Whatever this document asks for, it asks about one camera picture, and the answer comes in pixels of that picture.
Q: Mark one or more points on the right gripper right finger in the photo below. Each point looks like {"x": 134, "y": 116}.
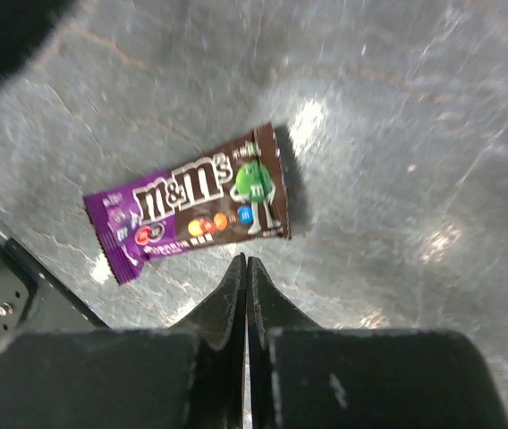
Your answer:
{"x": 267, "y": 308}

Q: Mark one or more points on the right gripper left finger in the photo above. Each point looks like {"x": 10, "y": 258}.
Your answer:
{"x": 216, "y": 395}

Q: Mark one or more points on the brown purple candy bag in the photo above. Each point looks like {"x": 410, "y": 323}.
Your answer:
{"x": 231, "y": 194}

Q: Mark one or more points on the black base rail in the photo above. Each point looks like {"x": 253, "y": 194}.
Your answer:
{"x": 32, "y": 298}

